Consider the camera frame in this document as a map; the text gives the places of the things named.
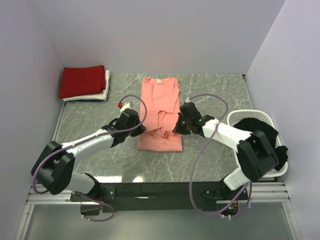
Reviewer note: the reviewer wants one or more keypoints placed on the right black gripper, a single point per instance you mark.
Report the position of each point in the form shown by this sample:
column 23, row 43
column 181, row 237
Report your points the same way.
column 178, row 129

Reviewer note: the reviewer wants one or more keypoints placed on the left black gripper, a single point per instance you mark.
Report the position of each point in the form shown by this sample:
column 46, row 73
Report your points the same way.
column 140, row 130

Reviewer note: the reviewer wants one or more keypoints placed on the pink t-shirt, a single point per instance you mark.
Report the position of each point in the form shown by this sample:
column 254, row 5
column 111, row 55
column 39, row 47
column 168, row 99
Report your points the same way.
column 161, row 97

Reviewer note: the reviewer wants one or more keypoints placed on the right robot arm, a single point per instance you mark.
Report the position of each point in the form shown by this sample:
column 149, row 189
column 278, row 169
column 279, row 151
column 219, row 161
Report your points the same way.
column 255, row 154

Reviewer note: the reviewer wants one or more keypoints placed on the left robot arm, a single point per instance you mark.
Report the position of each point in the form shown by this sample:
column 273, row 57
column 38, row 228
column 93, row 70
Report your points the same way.
column 54, row 168

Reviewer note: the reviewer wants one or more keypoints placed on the folded white t-shirt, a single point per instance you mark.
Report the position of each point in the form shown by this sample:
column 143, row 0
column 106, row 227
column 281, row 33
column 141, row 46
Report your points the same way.
column 100, row 96

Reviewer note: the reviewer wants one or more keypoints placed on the folded blue t-shirt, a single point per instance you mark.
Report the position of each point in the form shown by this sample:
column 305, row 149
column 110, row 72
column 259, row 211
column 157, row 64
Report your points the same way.
column 90, row 100

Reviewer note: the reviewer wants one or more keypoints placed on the black t-shirt in basket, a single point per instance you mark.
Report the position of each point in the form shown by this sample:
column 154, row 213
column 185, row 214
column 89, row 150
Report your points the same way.
column 253, row 124

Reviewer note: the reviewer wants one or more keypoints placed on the folded red t-shirt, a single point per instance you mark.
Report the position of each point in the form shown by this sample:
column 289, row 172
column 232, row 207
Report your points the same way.
column 80, row 81

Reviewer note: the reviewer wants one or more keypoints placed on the black base beam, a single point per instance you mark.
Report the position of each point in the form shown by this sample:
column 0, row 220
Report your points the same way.
column 143, row 196

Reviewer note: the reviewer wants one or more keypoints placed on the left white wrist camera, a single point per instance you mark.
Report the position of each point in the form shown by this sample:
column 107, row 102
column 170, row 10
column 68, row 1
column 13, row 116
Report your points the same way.
column 123, row 106

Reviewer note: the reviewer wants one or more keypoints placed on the aluminium frame rail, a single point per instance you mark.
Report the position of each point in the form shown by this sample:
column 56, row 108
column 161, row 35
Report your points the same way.
column 34, row 199

